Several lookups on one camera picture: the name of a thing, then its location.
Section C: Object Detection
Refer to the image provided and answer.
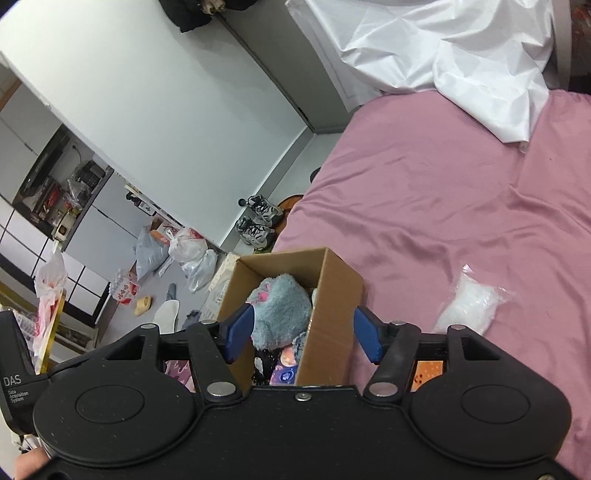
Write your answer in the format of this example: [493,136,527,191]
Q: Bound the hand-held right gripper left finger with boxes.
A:
[50,305,257,402]

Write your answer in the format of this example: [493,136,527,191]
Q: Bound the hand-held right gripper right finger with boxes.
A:
[353,305,514,402]

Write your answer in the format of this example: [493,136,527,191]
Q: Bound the brown cardboard box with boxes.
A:
[216,248,365,388]

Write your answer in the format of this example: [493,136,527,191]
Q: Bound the grey-blue fluffy plush toy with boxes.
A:
[246,273,314,349]

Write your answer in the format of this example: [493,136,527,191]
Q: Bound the blue tissue packet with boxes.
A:
[269,362,301,387]

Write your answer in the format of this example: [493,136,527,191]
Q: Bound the clear bag of white stuffing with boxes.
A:
[433,263,511,335]

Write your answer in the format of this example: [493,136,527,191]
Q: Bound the person's left hand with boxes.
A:
[13,450,52,480]

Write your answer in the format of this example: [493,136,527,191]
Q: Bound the flat cardboard sheet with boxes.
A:
[205,251,243,324]

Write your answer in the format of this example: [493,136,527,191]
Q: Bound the clear plastic bag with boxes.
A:
[181,249,219,294]

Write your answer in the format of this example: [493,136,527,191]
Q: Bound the orange patterned cloth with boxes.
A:
[414,360,448,393]

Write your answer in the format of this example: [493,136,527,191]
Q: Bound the purple printed cloth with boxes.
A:
[164,359,197,393]

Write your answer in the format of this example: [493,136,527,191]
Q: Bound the white insole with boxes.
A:
[152,298,181,333]

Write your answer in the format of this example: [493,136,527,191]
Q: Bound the red and white plastic bag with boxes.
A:
[34,249,69,324]

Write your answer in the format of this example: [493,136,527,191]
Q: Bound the white red-printed plastic bag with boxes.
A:
[167,226,209,264]

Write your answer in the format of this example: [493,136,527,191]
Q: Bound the grey plastic bag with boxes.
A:
[135,226,171,280]

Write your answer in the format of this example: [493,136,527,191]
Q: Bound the red and white snack packet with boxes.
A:
[108,270,139,303]

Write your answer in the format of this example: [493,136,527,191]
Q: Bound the pink bed sheet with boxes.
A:
[272,88,591,480]

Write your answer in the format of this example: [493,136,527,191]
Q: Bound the white cabinet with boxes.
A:
[0,60,139,333]

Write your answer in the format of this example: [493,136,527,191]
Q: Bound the grey door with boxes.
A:
[217,0,365,134]

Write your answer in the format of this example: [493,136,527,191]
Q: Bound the white cover sheet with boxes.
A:
[286,0,559,153]

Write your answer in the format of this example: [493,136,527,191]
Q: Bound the black hanging coat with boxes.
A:
[159,0,259,33]

